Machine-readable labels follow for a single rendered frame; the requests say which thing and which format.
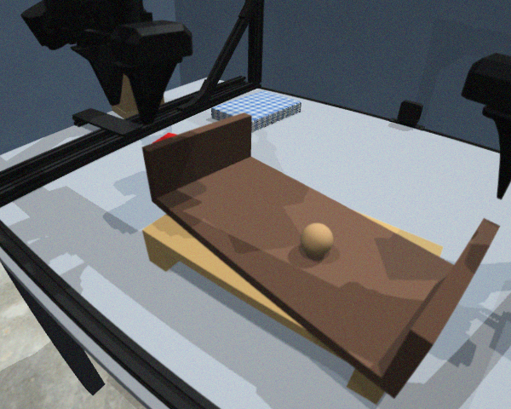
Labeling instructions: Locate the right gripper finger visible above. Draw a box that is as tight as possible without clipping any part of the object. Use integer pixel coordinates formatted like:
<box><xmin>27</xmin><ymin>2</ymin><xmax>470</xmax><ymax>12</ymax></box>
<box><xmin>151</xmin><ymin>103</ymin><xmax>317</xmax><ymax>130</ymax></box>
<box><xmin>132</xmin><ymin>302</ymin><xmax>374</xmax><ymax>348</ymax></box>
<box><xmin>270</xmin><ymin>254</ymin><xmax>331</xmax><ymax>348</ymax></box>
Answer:
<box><xmin>71</xmin><ymin>43</ymin><xmax>123</xmax><ymax>106</ymax></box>
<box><xmin>112</xmin><ymin>57</ymin><xmax>183</xmax><ymax>125</ymax></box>

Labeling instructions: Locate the red rectangular block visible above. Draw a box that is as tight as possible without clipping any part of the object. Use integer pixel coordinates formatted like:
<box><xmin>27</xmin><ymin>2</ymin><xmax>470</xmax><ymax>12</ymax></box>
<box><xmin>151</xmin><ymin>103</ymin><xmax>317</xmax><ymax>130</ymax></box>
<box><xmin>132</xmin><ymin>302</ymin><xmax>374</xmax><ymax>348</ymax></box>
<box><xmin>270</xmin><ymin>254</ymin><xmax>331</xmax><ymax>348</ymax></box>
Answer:
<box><xmin>155</xmin><ymin>133</ymin><xmax>176</xmax><ymax>142</ymax></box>

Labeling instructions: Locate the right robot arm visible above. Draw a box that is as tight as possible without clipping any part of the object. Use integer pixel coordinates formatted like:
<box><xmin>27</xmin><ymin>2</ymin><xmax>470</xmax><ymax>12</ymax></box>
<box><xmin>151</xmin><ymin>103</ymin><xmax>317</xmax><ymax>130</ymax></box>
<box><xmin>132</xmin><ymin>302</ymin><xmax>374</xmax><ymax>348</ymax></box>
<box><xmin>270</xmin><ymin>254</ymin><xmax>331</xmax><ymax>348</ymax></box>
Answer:
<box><xmin>20</xmin><ymin>0</ymin><xmax>113</xmax><ymax>50</ymax></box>

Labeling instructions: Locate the tan wooden shelf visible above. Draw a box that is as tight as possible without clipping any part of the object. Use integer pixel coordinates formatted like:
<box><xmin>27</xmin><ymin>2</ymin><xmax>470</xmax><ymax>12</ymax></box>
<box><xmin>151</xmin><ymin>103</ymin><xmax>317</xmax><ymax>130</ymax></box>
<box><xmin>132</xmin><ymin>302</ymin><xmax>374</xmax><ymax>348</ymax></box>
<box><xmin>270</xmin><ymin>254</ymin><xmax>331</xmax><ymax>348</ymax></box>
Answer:
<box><xmin>142</xmin><ymin>212</ymin><xmax>443</xmax><ymax>404</ymax></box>

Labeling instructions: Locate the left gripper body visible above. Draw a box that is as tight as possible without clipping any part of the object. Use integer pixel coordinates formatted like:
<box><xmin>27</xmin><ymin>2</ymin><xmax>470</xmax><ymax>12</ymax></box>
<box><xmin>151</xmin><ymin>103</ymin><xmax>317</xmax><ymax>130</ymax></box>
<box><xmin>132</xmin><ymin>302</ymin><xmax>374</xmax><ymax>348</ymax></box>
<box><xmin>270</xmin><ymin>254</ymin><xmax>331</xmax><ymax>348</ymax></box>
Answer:
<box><xmin>461</xmin><ymin>53</ymin><xmax>511</xmax><ymax>115</ymax></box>

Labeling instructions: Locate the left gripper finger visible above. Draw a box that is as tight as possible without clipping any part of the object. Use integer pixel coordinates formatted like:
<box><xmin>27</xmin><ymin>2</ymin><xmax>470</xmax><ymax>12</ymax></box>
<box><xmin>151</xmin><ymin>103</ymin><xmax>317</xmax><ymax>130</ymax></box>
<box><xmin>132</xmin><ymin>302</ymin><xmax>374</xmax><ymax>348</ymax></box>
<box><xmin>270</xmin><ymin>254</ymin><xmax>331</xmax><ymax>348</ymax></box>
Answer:
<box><xmin>482</xmin><ymin>106</ymin><xmax>511</xmax><ymax>199</ymax></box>

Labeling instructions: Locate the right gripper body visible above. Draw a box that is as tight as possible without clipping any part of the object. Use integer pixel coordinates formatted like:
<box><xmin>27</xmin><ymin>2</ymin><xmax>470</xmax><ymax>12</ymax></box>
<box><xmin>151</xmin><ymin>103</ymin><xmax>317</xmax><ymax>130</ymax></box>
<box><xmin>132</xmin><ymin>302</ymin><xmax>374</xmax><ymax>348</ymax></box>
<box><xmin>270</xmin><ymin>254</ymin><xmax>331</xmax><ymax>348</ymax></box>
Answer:
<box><xmin>68</xmin><ymin>0</ymin><xmax>193</xmax><ymax>66</ymax></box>

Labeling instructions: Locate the tan ball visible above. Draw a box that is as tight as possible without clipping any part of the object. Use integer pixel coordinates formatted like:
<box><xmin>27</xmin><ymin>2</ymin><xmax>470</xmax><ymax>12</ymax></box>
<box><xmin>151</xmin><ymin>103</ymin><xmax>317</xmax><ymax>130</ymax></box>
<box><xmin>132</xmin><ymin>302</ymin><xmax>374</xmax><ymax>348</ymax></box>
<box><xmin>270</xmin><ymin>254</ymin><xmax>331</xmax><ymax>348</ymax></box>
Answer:
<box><xmin>301</xmin><ymin>223</ymin><xmax>333</xmax><ymax>256</ymax></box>

